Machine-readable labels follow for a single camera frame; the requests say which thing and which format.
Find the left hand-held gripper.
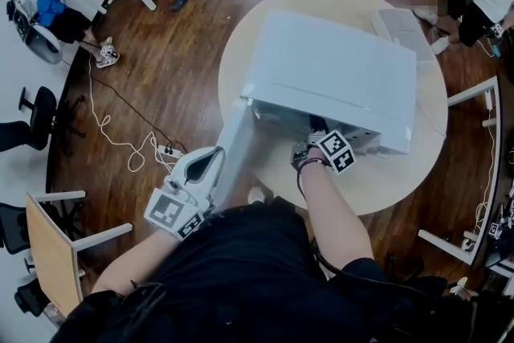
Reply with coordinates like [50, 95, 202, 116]
[143, 146, 226, 241]

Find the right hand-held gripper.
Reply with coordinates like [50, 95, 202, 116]
[292, 130, 357, 176]

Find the white microwave oven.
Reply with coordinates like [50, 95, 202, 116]
[210, 9, 418, 216]

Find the person's left forearm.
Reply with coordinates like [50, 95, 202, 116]
[91, 228, 186, 294]

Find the person's right forearm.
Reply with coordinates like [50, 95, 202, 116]
[299, 156, 375, 272]

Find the white power strip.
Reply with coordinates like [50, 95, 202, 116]
[157, 144, 186, 158]

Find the person's left shoe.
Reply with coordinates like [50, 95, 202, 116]
[247, 186, 267, 205]

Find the person's black clothing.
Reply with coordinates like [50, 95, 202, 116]
[50, 196, 451, 343]

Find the white storage box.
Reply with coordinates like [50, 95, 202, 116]
[369, 7, 437, 63]

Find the dark desk with white legs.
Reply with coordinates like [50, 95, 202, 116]
[417, 75, 514, 282]

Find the black office chair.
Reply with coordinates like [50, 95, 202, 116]
[0, 201, 33, 255]
[0, 86, 86, 157]
[14, 276, 53, 318]

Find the pile of spare hand-held grippers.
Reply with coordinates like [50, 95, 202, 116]
[487, 204, 514, 250]

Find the dark wrist bracelet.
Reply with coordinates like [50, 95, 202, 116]
[296, 157, 328, 170]

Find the black floor cable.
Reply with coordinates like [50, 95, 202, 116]
[94, 78, 188, 153]

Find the white floor cable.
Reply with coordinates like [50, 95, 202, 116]
[86, 55, 177, 174]

